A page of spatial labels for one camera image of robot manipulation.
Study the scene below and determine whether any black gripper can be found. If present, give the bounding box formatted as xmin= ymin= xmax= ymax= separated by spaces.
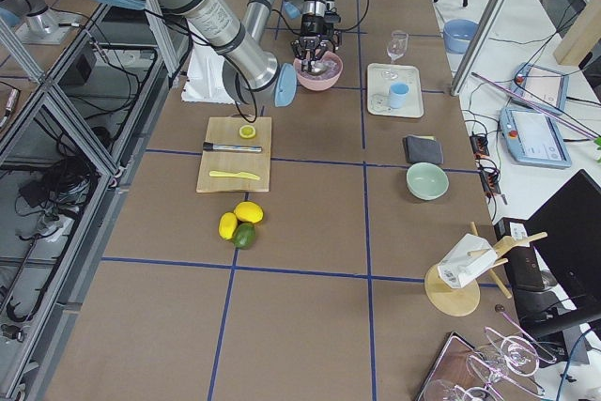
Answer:
xmin=290 ymin=10 xmax=341 ymax=61

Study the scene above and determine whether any steel ice scoop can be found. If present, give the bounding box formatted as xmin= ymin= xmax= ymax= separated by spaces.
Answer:
xmin=301 ymin=51 xmax=331 ymax=76

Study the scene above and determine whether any pink bowl of ice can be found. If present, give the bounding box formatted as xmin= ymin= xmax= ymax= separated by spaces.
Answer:
xmin=293 ymin=51 xmax=344 ymax=91

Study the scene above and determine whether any light blue cup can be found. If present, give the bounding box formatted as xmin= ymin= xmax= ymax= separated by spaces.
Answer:
xmin=388 ymin=82 xmax=409 ymax=109

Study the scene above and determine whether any wooden cup rack stand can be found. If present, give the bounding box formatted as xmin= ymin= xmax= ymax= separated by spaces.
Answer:
xmin=424 ymin=222 xmax=547 ymax=316

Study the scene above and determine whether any cream bear serving tray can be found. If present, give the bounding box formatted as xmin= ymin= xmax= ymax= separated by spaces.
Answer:
xmin=366 ymin=63 xmax=424 ymax=118

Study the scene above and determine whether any clear wine glass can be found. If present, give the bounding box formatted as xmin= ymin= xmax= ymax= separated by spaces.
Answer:
xmin=382 ymin=30 xmax=409 ymax=80

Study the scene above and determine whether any half lemon slice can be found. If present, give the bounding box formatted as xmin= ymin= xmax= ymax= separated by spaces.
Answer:
xmin=239 ymin=124 xmax=256 ymax=139

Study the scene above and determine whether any wooden cutting board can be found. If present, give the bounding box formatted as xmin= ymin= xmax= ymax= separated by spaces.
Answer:
xmin=196 ymin=116 xmax=272 ymax=193

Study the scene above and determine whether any steel cylinder muddler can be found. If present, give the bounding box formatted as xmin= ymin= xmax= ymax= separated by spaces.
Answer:
xmin=202 ymin=142 xmax=263 ymax=153

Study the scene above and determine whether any blue bowl on side table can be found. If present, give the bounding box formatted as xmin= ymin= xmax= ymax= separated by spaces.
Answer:
xmin=442 ymin=19 xmax=479 ymax=54

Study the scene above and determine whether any grey folded cloth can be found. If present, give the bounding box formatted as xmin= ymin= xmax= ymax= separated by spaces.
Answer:
xmin=403 ymin=135 xmax=443 ymax=165

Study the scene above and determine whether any yellow plastic knife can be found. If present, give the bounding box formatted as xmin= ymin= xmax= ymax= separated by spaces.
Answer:
xmin=208 ymin=170 xmax=261 ymax=180

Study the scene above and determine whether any yellow lemon upper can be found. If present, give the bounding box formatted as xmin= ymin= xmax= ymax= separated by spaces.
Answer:
xmin=234 ymin=201 xmax=264 ymax=224

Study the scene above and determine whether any yellow lemon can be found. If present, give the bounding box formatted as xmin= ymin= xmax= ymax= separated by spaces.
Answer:
xmin=234 ymin=201 xmax=264 ymax=224
xmin=218 ymin=212 xmax=239 ymax=240

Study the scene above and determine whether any green ceramic bowl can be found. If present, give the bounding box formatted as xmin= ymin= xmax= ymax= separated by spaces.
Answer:
xmin=406 ymin=162 xmax=450 ymax=201

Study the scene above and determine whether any yellow lemon left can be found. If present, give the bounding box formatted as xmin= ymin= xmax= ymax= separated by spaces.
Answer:
xmin=218 ymin=212 xmax=239 ymax=240

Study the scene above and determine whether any green lime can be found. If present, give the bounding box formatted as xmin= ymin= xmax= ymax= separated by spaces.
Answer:
xmin=232 ymin=223 xmax=256 ymax=249

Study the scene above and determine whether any near teach pendant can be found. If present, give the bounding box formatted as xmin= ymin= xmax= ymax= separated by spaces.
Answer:
xmin=499 ymin=107 xmax=572 ymax=169

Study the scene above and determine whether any teach pendant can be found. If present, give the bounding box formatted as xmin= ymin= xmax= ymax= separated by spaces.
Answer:
xmin=499 ymin=107 xmax=572 ymax=169
xmin=510 ymin=64 xmax=569 ymax=112

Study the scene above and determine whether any far teach pendant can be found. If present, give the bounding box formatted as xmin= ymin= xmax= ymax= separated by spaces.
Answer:
xmin=510 ymin=64 xmax=569 ymax=112

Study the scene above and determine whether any white carton on rack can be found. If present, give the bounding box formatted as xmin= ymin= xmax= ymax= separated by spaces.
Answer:
xmin=437 ymin=234 xmax=497 ymax=289

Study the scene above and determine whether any black monitor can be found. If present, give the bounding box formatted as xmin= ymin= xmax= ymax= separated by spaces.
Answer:
xmin=495 ymin=169 xmax=600 ymax=338

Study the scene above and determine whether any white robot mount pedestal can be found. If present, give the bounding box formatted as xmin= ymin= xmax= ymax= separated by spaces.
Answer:
xmin=181 ymin=44 xmax=234 ymax=104

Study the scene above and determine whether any aluminium frame post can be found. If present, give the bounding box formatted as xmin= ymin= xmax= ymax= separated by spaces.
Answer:
xmin=450 ymin=0 xmax=506 ymax=96

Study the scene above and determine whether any glass stemware near camera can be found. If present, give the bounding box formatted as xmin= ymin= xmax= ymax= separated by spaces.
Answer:
xmin=416 ymin=304 xmax=557 ymax=400

